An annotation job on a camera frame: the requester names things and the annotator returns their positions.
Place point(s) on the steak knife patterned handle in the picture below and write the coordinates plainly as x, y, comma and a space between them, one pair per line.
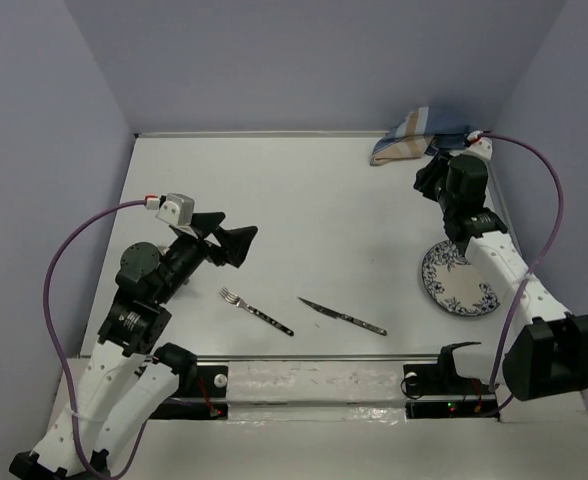
344, 317

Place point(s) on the blue beige plaid cloth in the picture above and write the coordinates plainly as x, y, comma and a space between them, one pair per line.
424, 131

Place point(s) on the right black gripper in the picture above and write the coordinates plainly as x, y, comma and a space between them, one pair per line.
427, 175

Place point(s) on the blue floral ceramic plate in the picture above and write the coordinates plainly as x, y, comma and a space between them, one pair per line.
454, 284

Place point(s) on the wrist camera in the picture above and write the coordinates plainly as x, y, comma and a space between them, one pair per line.
479, 146
176, 210

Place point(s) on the silver fork patterned handle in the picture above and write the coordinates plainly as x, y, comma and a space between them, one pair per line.
238, 302

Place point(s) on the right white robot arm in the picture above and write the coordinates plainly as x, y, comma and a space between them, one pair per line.
542, 348

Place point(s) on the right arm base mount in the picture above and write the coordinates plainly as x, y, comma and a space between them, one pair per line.
430, 393

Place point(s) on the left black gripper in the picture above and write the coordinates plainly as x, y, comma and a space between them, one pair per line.
235, 242

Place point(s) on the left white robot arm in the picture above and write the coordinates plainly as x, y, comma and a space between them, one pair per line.
128, 375

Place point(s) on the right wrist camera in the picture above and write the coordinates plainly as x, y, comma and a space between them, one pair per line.
479, 146

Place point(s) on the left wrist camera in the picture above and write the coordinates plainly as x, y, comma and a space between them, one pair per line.
176, 210

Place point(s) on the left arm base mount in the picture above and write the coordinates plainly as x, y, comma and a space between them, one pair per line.
202, 398

